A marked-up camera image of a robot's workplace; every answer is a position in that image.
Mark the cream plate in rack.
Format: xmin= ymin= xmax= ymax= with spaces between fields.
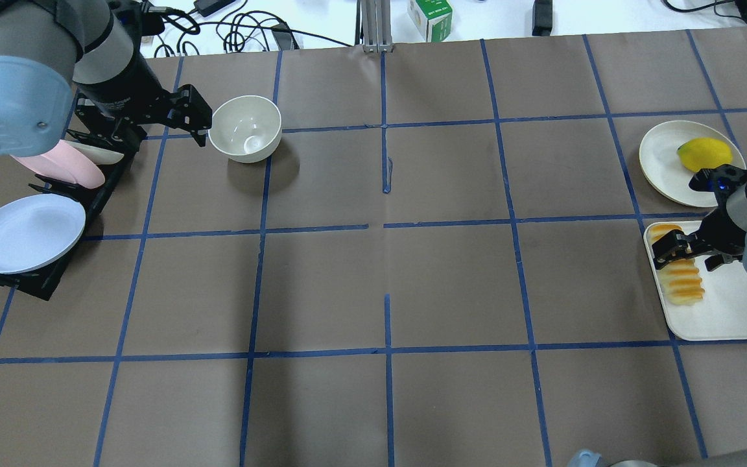
xmin=64 ymin=141 xmax=124 ymax=166

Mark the aluminium frame post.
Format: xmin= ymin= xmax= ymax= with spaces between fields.
xmin=355 ymin=1 xmax=394 ymax=53

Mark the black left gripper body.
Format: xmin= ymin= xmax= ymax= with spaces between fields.
xmin=74 ymin=61 xmax=170 ymax=150

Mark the green white carton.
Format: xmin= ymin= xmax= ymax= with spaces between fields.
xmin=407 ymin=1 xmax=454 ymax=43

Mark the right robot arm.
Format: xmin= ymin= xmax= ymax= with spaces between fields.
xmin=652 ymin=163 xmax=747 ymax=273

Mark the black power adapter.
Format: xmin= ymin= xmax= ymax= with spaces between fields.
xmin=531 ymin=0 xmax=554 ymax=36

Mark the white rectangular tray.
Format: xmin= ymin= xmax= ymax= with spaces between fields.
xmin=643 ymin=221 xmax=747 ymax=342

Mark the black dish rack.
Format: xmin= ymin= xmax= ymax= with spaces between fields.
xmin=0 ymin=104 xmax=138 ymax=302

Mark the blue plate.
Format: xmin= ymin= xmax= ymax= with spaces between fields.
xmin=0 ymin=194 xmax=86 ymax=274

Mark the pink plate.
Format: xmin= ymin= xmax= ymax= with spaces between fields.
xmin=12 ymin=141 xmax=106 ymax=189

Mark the cream round plate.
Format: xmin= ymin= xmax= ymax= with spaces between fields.
xmin=639 ymin=119 xmax=747 ymax=209

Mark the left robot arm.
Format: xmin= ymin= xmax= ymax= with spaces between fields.
xmin=0 ymin=1 xmax=213 ymax=157

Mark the white bowl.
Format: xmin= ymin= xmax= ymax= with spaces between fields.
xmin=208 ymin=95 xmax=282 ymax=163

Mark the black cable bundle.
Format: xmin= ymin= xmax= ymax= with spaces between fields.
xmin=150 ymin=0 xmax=356 ymax=58

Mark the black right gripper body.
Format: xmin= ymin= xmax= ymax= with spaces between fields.
xmin=689 ymin=165 xmax=747 ymax=257

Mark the yellow toy lemon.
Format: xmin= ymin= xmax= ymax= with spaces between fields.
xmin=676 ymin=137 xmax=734 ymax=173

